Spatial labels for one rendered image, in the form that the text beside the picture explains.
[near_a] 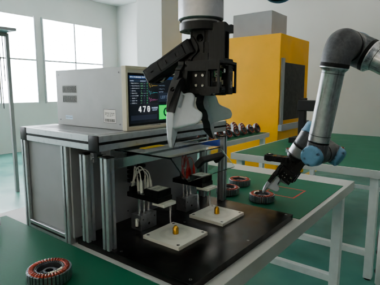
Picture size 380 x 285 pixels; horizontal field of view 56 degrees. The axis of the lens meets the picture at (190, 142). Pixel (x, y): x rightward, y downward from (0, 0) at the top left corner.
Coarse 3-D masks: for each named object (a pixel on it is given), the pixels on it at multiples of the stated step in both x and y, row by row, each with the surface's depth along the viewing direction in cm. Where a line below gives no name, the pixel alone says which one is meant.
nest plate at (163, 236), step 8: (168, 224) 123; (176, 224) 123; (152, 232) 117; (160, 232) 117; (168, 232) 117; (184, 232) 117; (192, 232) 117; (200, 232) 117; (152, 240) 112; (160, 240) 110; (168, 240) 110; (176, 240) 110; (184, 240) 110; (192, 240) 111; (176, 248) 106
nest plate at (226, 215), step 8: (208, 208) 141; (224, 208) 141; (192, 216) 133; (200, 216) 132; (208, 216) 132; (216, 216) 132; (224, 216) 132; (232, 216) 132; (240, 216) 134; (216, 224) 126; (224, 224) 126
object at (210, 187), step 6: (174, 180) 142; (180, 180) 140; (198, 180) 134; (204, 180) 134; (210, 180) 138; (186, 186) 142; (198, 186) 134; (204, 186) 134; (210, 186) 136; (216, 186) 137; (186, 192) 142
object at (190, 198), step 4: (180, 196) 142; (188, 196) 142; (192, 196) 142; (196, 196) 144; (176, 200) 142; (180, 200) 140; (184, 200) 139; (188, 200) 140; (192, 200) 142; (196, 200) 144; (176, 204) 142; (180, 204) 141; (184, 204) 139; (188, 204) 140; (192, 204) 142; (196, 204) 145; (176, 208) 142; (180, 208) 141; (184, 208) 140; (188, 208) 141; (192, 208) 143
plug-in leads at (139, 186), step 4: (136, 168) 120; (136, 172) 121; (144, 172) 124; (148, 172) 122; (140, 176) 119; (144, 176) 124; (132, 180) 123; (140, 180) 119; (144, 180) 124; (148, 180) 121; (132, 184) 123; (140, 184) 119; (144, 184) 124; (148, 184) 121; (132, 188) 122; (136, 188) 124; (140, 188) 119; (144, 188) 124; (140, 192) 120
